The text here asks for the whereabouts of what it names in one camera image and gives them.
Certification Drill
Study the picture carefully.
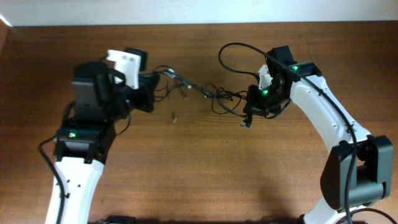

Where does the black cable bundle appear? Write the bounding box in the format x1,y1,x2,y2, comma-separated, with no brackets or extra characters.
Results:
152,64,253,129

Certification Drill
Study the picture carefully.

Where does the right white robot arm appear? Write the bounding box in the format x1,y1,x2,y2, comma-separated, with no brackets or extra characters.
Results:
242,46,394,223

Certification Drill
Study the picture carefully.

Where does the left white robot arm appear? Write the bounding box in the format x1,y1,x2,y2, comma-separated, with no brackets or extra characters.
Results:
45,61,160,223

